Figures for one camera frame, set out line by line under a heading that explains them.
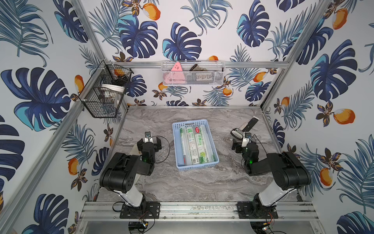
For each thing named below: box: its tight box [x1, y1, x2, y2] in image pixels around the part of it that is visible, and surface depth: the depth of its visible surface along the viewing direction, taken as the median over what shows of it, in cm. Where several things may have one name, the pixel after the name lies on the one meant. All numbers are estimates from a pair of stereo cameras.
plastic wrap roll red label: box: [194, 125, 210, 164], surface depth 97 cm
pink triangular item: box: [162, 61, 187, 85], surface depth 92 cm
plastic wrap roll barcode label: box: [186, 126, 196, 165], surface depth 99 cm
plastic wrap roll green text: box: [186, 126, 200, 165], surface depth 95 cm
